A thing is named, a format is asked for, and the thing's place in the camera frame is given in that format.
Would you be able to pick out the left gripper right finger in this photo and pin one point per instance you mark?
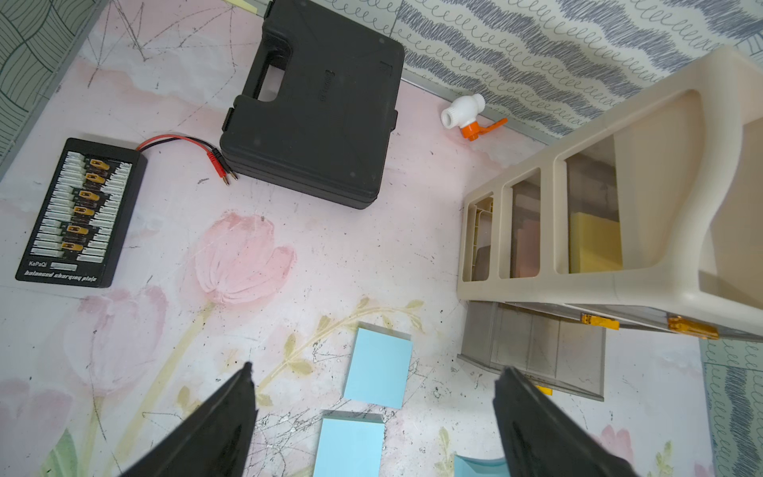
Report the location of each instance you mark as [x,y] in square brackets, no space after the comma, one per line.
[539,439]

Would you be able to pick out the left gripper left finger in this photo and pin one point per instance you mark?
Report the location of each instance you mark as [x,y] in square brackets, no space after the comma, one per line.
[214,440]

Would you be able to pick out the blue sticky note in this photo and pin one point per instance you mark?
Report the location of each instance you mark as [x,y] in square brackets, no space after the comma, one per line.
[350,445]
[474,467]
[379,366]

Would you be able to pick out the blue sticky note top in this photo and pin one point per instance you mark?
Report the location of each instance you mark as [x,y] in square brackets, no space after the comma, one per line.
[379,366]

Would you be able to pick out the yellow sticky note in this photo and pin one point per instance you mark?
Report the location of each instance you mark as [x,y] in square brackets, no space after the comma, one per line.
[594,244]

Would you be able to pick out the beige desk organizer cabinet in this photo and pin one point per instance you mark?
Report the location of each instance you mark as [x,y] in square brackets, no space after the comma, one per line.
[689,170]

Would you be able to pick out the grey transparent drawer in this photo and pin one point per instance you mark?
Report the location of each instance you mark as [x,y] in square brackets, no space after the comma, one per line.
[598,161]

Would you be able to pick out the floral pink table mat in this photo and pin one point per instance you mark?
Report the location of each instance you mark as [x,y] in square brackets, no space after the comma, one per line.
[214,276]

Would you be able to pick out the red and black probes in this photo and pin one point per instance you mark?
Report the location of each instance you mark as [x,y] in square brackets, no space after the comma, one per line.
[191,147]

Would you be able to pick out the black plastic tool case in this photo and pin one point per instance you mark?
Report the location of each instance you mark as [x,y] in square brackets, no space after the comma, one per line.
[318,108]

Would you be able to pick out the white valve orange handle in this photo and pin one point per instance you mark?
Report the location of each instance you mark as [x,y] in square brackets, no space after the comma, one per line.
[463,114]

